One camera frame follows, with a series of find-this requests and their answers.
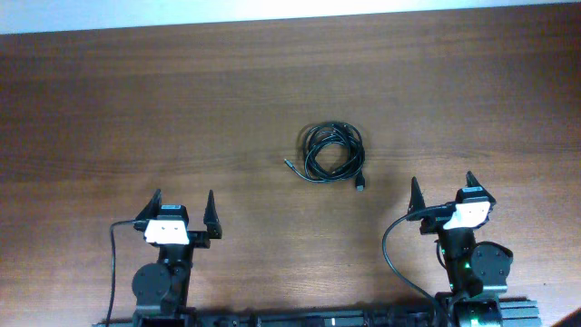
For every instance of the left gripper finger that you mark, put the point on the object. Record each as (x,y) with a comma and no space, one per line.
(151,209)
(211,219)

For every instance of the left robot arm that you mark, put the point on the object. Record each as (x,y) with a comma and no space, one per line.
(161,288)

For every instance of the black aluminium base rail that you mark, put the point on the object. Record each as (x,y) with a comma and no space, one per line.
(514,313)

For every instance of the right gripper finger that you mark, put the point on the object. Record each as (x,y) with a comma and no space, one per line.
(417,208)
(472,181)

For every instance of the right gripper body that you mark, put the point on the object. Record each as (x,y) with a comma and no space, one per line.
(435,225)

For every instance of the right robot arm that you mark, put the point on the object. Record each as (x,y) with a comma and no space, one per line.
(477,271)

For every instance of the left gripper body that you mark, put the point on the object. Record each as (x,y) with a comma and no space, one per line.
(199,240)

